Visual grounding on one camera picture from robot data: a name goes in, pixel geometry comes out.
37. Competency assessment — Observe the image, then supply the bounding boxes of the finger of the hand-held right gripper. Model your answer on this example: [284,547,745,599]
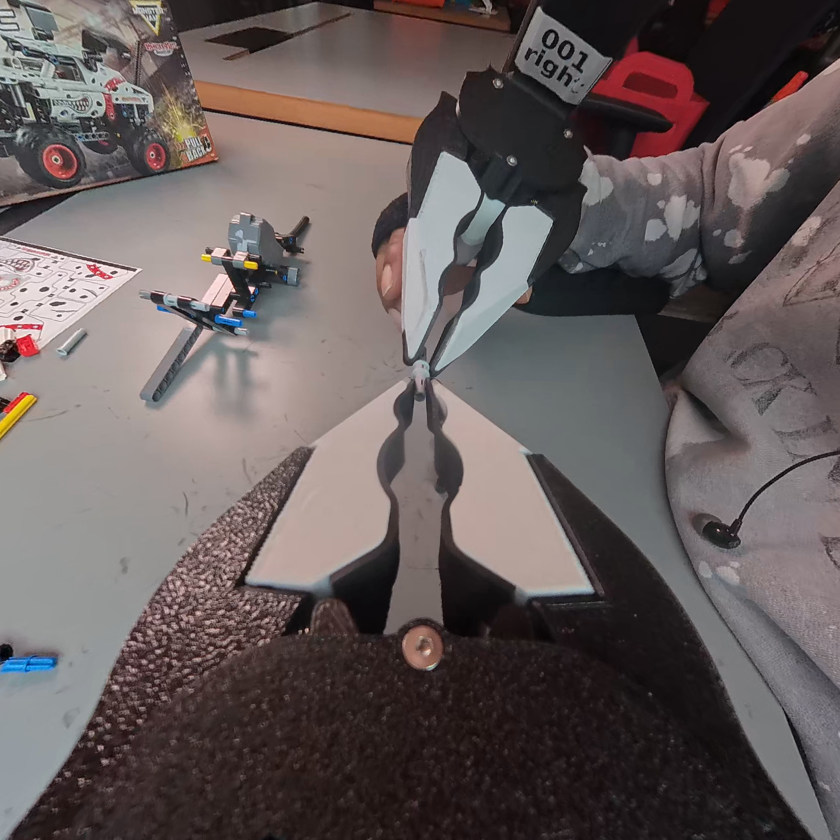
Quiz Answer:
[400,150,488,367]
[428,202,557,378]

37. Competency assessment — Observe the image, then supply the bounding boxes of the grey table with wooden edge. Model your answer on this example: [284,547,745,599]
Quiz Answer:
[177,0,526,144]

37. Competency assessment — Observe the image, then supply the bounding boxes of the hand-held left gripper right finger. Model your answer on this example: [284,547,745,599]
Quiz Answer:
[427,379,605,602]

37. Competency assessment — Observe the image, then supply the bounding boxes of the person's right hand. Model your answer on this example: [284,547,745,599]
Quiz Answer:
[375,228,408,326]

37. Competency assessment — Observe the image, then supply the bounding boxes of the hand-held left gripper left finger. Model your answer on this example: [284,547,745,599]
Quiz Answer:
[243,379,421,599]

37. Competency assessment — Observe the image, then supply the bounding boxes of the red plastic case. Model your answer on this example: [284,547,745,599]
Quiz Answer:
[584,51,711,160]

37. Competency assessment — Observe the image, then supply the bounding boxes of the white sticker sheet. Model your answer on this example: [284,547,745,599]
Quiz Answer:
[0,236,142,349]

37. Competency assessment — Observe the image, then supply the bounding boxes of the pile of blue black pins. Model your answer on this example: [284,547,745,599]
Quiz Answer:
[0,642,60,675]

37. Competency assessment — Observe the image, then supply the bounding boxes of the brick vehicle chassis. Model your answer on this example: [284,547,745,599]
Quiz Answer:
[139,213,311,403]

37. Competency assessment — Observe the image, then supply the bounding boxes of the thin black cord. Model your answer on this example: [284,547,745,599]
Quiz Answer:
[694,449,840,551]

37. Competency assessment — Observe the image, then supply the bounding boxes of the person's right forearm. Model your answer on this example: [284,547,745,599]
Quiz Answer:
[561,62,840,299]

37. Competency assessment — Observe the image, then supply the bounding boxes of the pile of red white bricks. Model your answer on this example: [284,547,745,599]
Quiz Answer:
[0,331,42,383]

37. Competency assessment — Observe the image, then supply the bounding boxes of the yellow brick beam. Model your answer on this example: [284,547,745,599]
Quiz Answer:
[0,392,38,441]

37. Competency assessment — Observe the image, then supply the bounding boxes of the person's grey printed hoodie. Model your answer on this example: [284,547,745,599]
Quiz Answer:
[664,190,840,824]

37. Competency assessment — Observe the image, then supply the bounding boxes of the toy truck box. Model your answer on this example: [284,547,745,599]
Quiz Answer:
[0,0,217,207]

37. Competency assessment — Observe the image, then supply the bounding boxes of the grey desk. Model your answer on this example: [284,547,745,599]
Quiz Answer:
[0,110,831,840]

